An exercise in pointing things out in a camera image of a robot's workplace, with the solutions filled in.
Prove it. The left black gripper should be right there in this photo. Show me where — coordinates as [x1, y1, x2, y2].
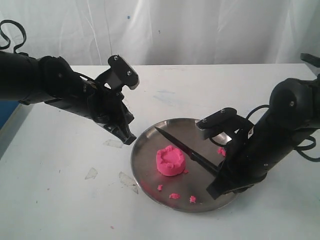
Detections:
[37, 56, 137, 145]

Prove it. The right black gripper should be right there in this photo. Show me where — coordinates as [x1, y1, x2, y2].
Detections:
[206, 78, 313, 200]

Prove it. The black knife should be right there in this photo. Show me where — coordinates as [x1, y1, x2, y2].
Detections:
[155, 127, 220, 177]

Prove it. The pink dough lump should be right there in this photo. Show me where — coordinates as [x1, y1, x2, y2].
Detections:
[156, 145, 186, 177]

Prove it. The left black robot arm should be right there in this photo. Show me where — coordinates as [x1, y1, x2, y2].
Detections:
[0, 52, 140, 145]

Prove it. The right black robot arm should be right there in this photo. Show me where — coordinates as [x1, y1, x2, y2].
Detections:
[204, 78, 320, 199]

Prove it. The pink crumb bottom right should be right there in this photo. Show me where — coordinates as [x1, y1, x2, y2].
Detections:
[189, 195, 196, 203]

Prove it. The pink crumb bottom middle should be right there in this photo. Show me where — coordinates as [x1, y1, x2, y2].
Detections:
[169, 193, 180, 200]

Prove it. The round steel plate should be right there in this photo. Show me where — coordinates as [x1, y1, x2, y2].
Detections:
[131, 118, 238, 213]

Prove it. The pink crumb bottom left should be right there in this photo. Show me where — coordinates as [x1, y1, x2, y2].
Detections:
[157, 184, 163, 191]

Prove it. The white backdrop sheet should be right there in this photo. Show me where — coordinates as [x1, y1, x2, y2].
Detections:
[0, 0, 320, 65]

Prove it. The blue sand box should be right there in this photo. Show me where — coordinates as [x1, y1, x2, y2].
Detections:
[0, 100, 20, 129]

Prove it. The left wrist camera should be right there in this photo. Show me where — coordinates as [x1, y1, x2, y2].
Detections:
[95, 54, 140, 92]

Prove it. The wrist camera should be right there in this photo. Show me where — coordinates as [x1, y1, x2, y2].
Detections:
[195, 107, 254, 140]
[95, 54, 140, 92]

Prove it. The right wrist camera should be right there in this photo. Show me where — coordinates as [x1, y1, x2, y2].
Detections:
[195, 107, 254, 140]

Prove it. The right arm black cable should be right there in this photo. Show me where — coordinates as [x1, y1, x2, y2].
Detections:
[246, 104, 320, 161]

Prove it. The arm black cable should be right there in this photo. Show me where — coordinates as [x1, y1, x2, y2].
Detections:
[246, 104, 320, 161]
[0, 19, 28, 55]

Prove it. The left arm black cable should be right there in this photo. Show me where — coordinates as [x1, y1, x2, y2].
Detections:
[0, 19, 28, 55]

